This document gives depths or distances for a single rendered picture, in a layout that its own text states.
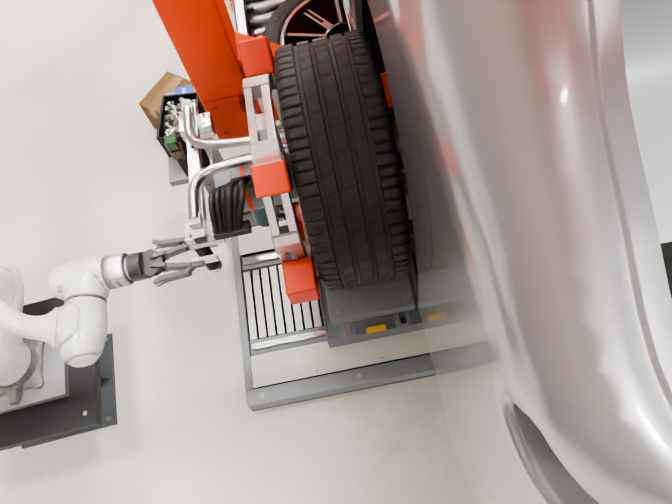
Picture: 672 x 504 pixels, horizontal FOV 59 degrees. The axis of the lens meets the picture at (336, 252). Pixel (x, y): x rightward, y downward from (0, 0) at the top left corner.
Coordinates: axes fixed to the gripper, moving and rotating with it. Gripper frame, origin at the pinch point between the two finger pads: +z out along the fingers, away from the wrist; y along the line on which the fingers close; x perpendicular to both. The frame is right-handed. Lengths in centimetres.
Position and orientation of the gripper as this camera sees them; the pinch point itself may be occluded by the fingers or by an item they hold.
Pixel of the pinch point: (205, 252)
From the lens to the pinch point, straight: 159.1
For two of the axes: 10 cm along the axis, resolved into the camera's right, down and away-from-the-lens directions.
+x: -1.2, -4.4, -8.9
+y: 1.6, 8.7, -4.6
